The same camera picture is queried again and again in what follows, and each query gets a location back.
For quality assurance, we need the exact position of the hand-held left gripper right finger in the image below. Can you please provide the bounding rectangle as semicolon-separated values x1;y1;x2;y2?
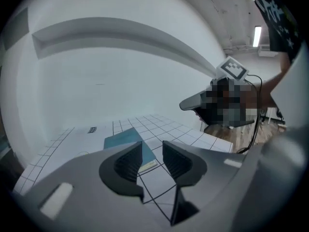
163;140;244;227

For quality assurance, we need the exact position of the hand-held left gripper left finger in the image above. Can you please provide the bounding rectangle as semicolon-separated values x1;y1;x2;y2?
14;141;145;232

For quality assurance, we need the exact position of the white air conditioner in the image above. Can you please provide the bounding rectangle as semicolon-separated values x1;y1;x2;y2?
257;44;278;57

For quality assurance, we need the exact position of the person's right forearm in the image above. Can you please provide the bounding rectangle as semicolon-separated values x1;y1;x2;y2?
246;54;290;108

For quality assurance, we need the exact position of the person's black star-print shirt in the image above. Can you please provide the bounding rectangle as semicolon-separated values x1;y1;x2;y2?
253;0;304;62

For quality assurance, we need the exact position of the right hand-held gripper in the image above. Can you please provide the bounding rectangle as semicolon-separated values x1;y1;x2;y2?
180;56;255;128

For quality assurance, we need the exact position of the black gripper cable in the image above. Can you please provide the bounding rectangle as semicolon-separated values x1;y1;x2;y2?
238;73;264;154

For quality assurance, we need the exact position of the ceiling strip light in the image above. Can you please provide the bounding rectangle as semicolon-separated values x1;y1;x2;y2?
252;25;263;48

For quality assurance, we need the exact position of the white desk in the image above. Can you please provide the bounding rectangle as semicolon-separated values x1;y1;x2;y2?
264;106;287;127

